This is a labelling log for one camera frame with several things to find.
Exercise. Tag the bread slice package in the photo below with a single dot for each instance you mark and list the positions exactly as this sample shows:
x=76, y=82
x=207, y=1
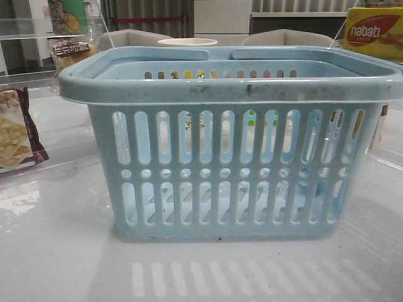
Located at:
x=67, y=53

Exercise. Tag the light blue plastic basket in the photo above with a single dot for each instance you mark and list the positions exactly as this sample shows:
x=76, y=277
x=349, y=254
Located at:
x=215, y=143

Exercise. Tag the grey armchair left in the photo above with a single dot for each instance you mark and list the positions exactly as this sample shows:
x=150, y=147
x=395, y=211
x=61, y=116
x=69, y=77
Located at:
x=128, y=37

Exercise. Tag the grey armchair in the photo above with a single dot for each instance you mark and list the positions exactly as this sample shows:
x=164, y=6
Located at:
x=128, y=37
x=289, y=38

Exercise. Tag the grey armchair right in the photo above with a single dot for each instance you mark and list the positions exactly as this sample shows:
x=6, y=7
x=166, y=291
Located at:
x=289, y=38

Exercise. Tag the maroon cracker snack bag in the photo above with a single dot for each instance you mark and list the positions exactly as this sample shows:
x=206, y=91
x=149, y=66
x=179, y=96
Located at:
x=20, y=141

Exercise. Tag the green cartoon snack can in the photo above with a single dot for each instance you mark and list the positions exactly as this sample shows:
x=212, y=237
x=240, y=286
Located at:
x=68, y=16

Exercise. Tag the clear acrylic display shelf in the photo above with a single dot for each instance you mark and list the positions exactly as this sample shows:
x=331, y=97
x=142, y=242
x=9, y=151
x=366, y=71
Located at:
x=31, y=54

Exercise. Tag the yellow nabati wafer box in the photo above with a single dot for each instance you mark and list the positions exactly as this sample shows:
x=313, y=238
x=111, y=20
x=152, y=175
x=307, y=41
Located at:
x=376, y=32

